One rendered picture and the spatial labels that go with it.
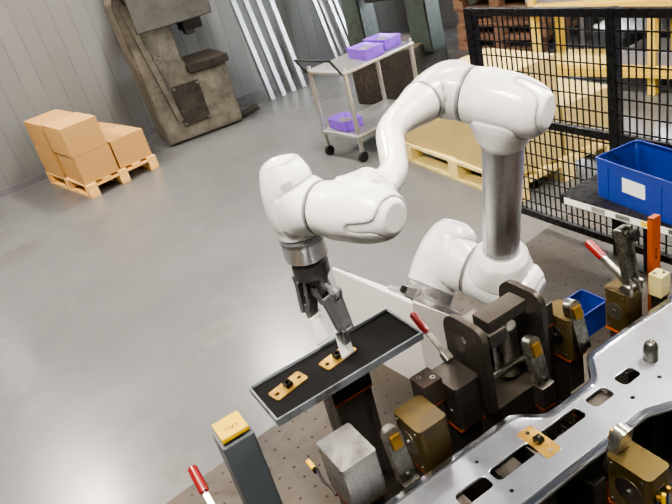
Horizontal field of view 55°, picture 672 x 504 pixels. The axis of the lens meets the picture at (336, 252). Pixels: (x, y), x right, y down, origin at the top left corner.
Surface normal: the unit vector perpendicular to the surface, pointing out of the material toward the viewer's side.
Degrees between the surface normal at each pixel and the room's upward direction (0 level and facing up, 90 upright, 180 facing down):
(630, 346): 0
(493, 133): 107
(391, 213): 91
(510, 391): 0
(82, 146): 90
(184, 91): 90
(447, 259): 50
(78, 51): 90
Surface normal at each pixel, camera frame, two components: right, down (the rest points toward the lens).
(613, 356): -0.23, -0.85
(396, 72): -0.58, 0.51
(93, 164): 0.63, 0.23
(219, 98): 0.43, 0.34
